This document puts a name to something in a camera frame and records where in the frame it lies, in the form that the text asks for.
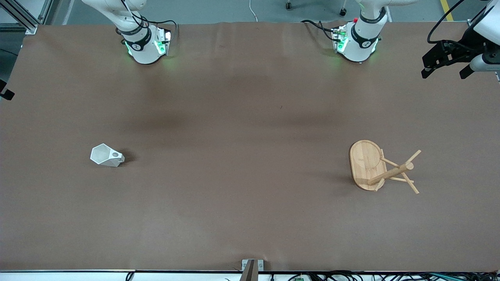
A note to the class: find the black caster wheel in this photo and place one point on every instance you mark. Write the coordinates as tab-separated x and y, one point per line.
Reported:
343	12
288	5

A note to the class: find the metal table edge bracket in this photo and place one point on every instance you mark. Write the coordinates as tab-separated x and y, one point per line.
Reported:
245	264

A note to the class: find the white faceted cup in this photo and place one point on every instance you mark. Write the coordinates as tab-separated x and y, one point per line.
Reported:
103	154

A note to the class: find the brown table cover sheet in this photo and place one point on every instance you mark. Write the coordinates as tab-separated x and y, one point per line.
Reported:
250	156

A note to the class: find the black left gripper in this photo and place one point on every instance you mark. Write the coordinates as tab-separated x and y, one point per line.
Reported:
464	51

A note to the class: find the wooden cup rack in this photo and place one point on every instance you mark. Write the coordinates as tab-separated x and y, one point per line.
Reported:
365	164

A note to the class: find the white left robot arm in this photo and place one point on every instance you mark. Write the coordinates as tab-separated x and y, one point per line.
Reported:
359	39

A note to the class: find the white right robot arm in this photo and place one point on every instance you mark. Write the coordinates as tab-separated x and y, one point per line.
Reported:
144	47

